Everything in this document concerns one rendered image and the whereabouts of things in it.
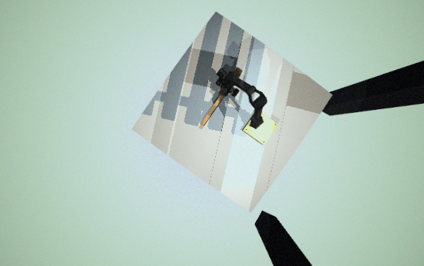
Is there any wooden post with slot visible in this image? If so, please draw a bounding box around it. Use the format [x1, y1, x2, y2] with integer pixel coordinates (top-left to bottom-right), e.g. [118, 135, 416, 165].
[234, 67, 242, 78]

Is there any wooden rail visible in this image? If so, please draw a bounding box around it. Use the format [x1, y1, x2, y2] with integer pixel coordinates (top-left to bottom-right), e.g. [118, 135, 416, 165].
[201, 95, 224, 126]

